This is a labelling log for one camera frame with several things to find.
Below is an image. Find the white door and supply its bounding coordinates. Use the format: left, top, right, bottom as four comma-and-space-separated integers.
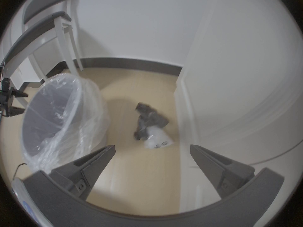
174, 0, 302, 212

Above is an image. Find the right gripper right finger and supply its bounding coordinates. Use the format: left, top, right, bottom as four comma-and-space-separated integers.
190, 144, 256, 200

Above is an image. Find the clear plastic bag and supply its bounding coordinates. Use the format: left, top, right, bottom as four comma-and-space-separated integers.
22, 73, 110, 174

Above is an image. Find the black cable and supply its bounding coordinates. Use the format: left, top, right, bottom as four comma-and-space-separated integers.
14, 163, 27, 178

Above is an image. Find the grey padded white chair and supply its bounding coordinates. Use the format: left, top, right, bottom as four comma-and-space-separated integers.
2, 0, 84, 89

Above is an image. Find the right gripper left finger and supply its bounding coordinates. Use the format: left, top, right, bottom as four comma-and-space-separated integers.
50, 144, 116, 200

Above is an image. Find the white trash bin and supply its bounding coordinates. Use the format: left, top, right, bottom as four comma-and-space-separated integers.
21, 74, 109, 172

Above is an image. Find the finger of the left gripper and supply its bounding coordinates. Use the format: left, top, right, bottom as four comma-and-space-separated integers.
8, 106, 26, 118
11, 88, 29, 99

